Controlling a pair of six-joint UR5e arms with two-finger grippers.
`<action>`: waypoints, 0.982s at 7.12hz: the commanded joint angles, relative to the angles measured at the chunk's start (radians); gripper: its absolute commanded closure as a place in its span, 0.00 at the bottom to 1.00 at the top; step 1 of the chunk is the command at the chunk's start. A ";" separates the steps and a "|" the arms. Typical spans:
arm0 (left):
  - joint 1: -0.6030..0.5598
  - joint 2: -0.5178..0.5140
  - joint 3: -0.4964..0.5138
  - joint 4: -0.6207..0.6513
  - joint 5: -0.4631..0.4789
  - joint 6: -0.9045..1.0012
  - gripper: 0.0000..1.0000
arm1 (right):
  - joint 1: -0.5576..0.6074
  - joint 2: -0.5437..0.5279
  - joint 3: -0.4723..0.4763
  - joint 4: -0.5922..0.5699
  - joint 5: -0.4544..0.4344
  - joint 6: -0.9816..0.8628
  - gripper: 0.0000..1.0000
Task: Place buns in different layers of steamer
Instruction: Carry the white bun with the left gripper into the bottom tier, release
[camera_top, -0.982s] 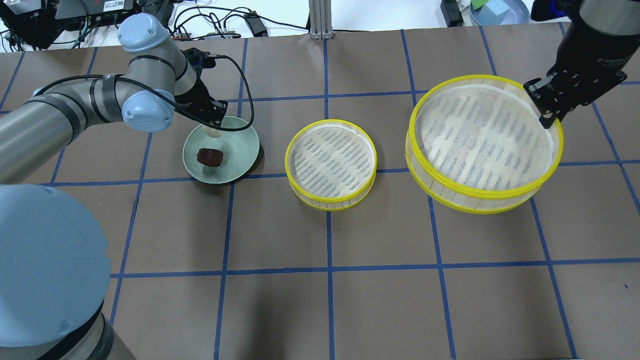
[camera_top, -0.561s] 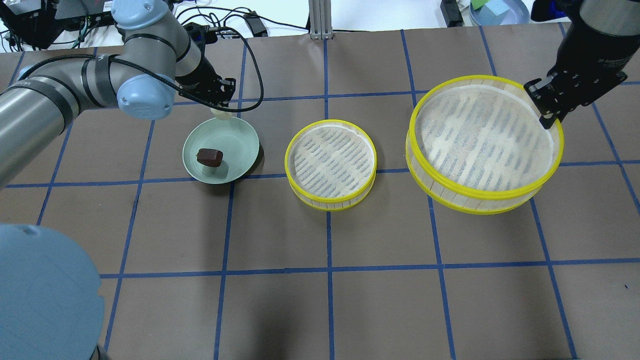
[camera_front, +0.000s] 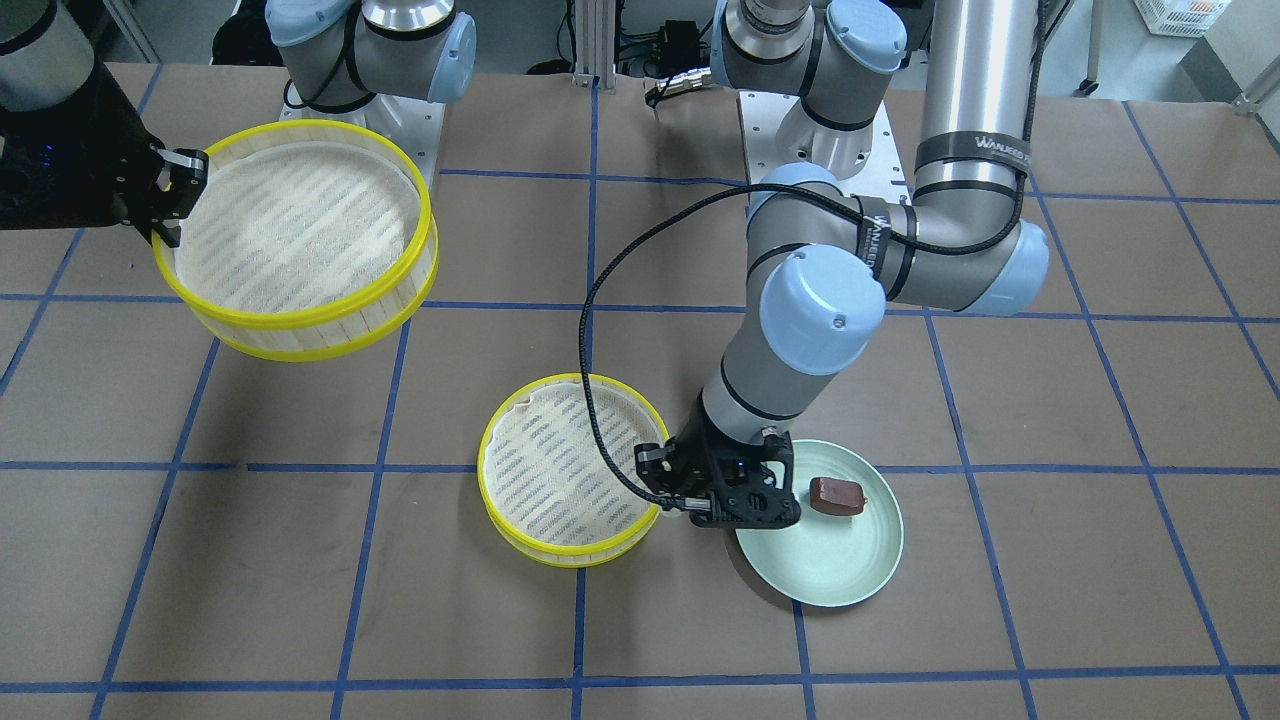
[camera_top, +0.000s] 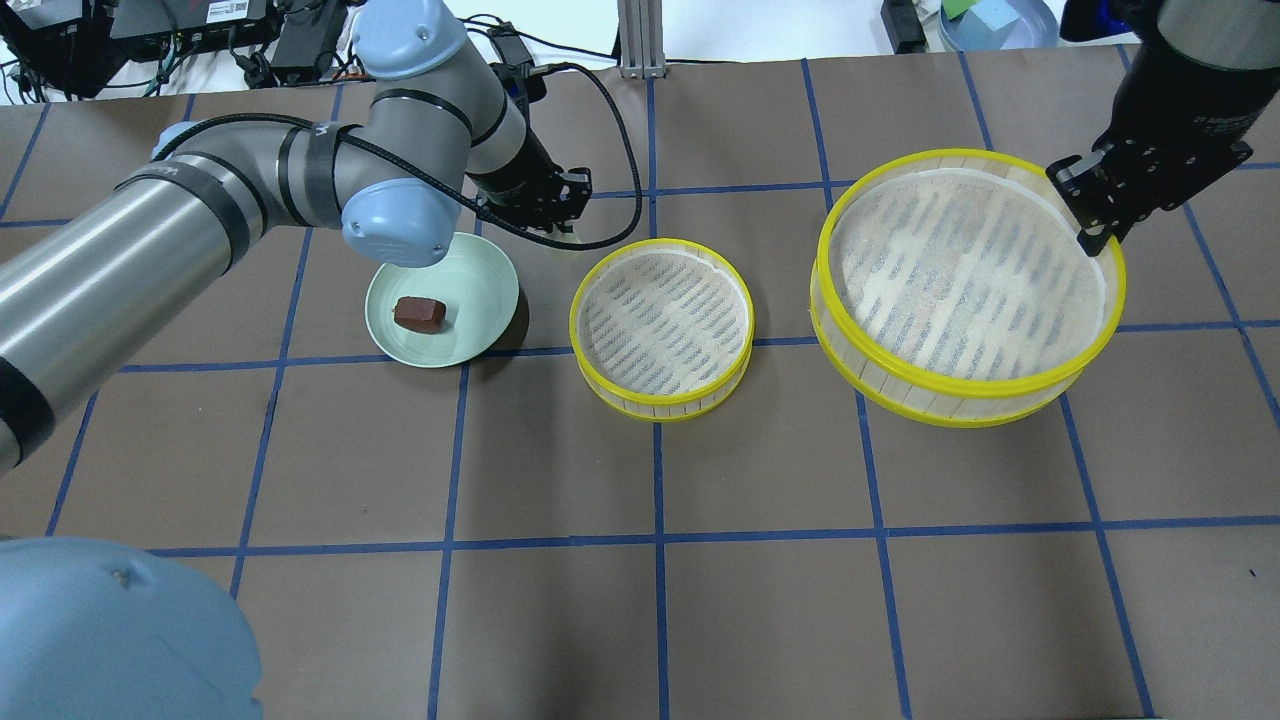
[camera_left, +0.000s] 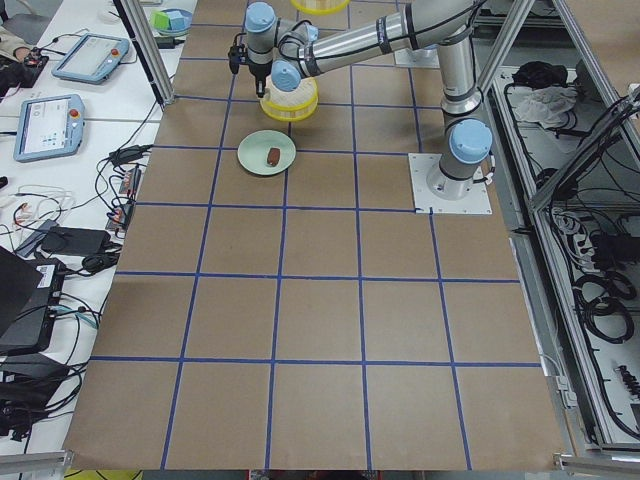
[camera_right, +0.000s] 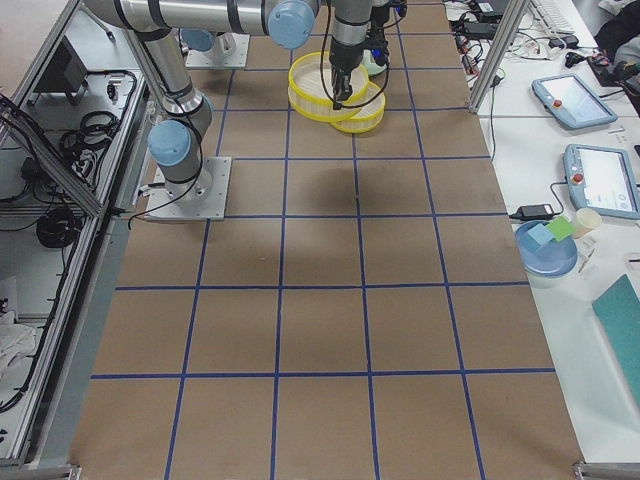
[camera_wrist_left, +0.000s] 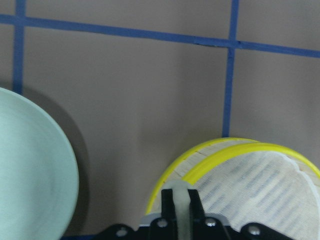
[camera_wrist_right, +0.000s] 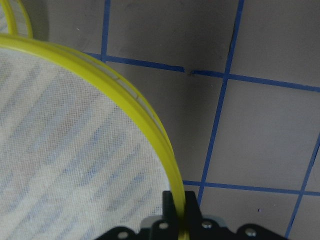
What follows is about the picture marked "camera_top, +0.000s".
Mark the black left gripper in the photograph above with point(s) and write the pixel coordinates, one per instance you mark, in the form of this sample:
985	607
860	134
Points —
522	175

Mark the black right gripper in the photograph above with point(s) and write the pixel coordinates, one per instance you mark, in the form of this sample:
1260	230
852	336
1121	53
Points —
1172	140

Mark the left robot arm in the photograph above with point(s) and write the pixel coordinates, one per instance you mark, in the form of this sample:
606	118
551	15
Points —
443	134

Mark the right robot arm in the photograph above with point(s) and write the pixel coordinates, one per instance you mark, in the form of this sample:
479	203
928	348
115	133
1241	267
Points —
1230	35

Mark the light green plate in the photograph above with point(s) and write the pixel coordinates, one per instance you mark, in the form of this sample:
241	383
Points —
478	286

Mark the brown chocolate bun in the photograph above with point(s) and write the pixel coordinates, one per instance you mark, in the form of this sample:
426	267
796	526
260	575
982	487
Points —
420	314

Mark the blue foam cube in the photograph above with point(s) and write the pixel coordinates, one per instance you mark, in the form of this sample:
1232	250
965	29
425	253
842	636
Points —
993	16

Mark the green foam cube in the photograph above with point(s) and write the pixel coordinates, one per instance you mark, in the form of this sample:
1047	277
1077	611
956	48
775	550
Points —
952	9

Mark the black power adapter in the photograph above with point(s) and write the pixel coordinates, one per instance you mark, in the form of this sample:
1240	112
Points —
903	27

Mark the aluminium frame post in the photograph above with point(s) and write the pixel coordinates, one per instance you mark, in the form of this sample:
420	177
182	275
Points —
640	32

